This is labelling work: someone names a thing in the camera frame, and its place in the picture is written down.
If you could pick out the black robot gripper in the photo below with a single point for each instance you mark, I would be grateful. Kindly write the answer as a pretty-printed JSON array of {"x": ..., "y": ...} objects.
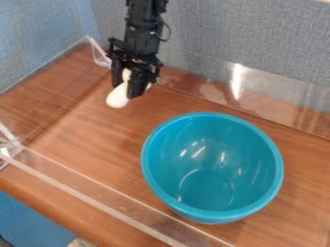
[{"x": 126, "y": 60}]

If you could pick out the white brown toy mushroom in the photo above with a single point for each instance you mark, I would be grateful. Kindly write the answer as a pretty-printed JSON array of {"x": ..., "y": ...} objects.
[{"x": 118, "y": 98}]

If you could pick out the blue plastic bowl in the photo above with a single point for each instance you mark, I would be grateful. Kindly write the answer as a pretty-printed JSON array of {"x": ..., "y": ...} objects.
[{"x": 213, "y": 166}]

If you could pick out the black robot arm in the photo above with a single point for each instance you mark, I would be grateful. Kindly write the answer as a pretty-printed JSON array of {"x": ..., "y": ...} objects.
[{"x": 135, "y": 53}]

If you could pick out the clear acrylic left barrier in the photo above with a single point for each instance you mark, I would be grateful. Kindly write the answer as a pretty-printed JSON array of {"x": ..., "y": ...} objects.
[{"x": 33, "y": 103}]

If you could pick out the clear acrylic barrier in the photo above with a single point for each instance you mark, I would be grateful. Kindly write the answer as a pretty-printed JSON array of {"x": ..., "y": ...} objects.
[
  {"x": 33, "y": 103},
  {"x": 166, "y": 228},
  {"x": 281, "y": 99}
]

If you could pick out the clear acrylic back barrier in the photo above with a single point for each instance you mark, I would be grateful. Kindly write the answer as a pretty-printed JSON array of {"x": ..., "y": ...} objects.
[{"x": 281, "y": 99}]

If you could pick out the clear acrylic front barrier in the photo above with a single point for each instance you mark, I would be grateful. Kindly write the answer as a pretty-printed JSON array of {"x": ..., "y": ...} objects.
[{"x": 166, "y": 228}]

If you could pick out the clear acrylic corner bracket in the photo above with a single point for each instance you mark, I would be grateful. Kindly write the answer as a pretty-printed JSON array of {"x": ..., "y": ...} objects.
[{"x": 99, "y": 55}]

